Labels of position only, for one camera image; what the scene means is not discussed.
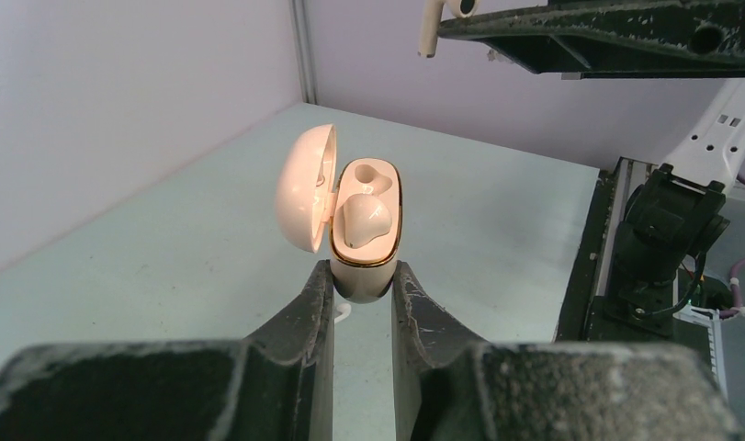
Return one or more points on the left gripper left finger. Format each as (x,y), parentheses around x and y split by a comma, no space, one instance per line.
(273,384)

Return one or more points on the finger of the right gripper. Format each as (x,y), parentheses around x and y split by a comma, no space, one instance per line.
(615,39)

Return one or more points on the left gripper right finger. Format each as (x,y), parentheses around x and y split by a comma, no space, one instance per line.
(452,384)

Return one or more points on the beige earbud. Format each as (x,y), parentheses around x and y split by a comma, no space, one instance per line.
(365,218)
(432,17)

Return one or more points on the beige earbud charging case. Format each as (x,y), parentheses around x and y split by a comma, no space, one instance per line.
(310,193)

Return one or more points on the white earbud near case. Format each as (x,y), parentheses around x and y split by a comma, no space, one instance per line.
(342,311)

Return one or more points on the white slotted cable duct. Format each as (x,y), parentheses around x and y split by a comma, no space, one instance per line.
(709,321)

